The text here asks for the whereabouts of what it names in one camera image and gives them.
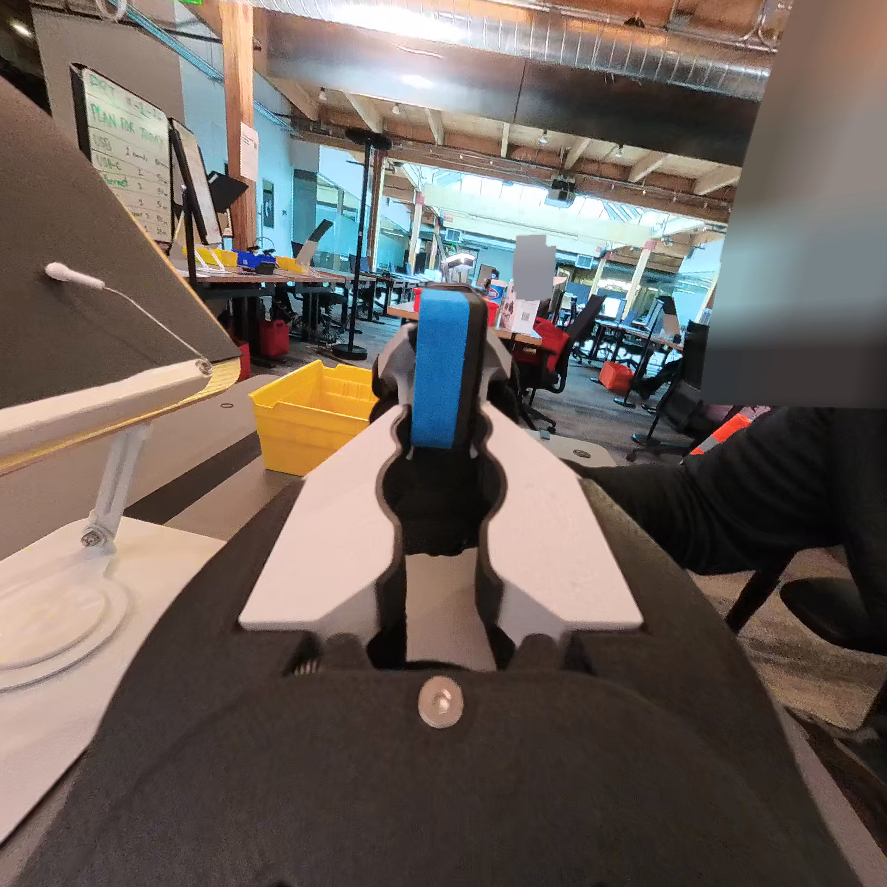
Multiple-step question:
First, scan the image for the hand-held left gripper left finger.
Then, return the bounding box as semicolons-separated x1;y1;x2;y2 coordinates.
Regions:
239;404;417;668

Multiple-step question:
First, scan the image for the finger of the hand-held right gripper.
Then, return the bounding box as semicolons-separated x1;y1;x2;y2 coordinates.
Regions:
380;324;420;404
481;326;515;410

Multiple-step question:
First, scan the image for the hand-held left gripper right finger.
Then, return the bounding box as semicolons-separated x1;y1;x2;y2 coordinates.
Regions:
473;402;644;666

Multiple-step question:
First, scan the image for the blue felt eraser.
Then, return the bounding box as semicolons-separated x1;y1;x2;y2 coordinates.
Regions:
409;283;491;453

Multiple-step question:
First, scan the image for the yellow plastic bin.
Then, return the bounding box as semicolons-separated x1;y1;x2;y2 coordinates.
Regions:
248;360;381;478

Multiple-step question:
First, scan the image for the person's right forearm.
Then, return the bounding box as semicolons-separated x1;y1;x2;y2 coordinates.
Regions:
568;405;860;576

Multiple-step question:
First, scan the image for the wooden work table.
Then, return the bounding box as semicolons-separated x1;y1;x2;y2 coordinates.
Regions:
387;301;545;342

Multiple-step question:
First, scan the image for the white printed box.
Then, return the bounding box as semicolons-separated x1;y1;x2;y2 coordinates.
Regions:
500;280;548;330

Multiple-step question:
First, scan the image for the red chair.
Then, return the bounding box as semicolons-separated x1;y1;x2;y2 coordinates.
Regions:
516;317;571;392

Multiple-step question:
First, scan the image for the red tray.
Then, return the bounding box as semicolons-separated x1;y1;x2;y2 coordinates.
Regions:
413;287;500;327

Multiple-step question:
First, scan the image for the black floor stand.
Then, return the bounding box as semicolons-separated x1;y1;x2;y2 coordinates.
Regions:
333;128;392;361

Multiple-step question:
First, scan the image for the long wooden table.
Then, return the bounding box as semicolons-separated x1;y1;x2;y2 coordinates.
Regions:
170;267;347;347

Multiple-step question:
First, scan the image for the black office chair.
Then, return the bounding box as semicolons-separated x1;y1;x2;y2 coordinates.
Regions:
627;319;711;460

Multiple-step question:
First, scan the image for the orange traffic cone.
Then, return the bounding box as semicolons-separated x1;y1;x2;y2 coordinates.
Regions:
682;412;753;462

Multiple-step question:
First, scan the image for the narrow white board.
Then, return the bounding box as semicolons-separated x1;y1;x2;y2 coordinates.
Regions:
168;118;224;247

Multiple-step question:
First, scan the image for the white stand base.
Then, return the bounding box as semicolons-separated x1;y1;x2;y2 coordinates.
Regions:
0;423;230;826

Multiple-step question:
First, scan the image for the wooden board with black mat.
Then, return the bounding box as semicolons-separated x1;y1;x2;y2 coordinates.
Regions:
0;76;243;479

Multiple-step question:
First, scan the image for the white sign board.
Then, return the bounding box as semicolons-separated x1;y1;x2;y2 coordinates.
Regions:
69;64;174;243

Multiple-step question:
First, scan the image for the wooden post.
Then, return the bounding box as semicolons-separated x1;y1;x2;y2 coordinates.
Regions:
220;0;259;254

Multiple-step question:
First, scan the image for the long silver duct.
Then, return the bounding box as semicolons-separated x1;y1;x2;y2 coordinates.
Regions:
263;0;777;84

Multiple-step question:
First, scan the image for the wire page holder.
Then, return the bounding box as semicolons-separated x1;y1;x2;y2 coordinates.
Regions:
45;262;212;375

